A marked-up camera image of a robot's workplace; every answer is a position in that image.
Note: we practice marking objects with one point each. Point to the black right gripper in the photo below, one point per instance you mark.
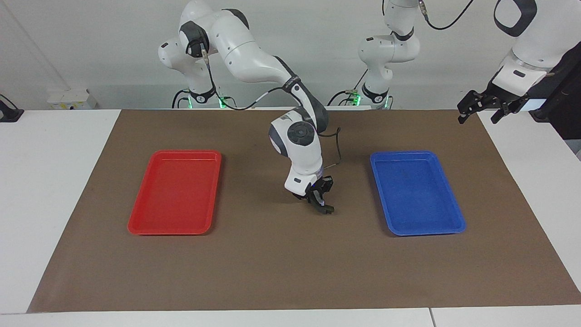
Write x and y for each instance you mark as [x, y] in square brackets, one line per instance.
[311, 190]

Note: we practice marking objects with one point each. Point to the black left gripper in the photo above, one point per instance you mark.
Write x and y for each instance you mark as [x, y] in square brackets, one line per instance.
[504, 99]

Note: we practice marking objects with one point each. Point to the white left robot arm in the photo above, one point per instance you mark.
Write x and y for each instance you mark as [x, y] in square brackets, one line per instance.
[535, 41]

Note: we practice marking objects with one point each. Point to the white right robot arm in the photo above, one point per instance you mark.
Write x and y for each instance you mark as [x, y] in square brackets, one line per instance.
[249, 54]

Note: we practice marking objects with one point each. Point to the brown table mat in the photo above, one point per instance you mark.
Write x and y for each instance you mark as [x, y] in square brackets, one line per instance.
[290, 263]

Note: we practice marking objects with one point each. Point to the blue plastic tray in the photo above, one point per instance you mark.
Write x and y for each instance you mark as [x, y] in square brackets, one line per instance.
[417, 195]

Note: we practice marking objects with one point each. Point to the red plastic tray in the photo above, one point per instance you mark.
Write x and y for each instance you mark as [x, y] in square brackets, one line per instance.
[174, 195]

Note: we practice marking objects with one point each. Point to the white power strip box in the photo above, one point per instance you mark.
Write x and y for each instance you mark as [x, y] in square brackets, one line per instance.
[68, 100]

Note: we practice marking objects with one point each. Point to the black table clamp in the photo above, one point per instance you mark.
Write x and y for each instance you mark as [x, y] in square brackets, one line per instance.
[9, 113]

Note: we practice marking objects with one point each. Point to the black stand frame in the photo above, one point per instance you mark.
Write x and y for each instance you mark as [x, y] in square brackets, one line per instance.
[563, 91]

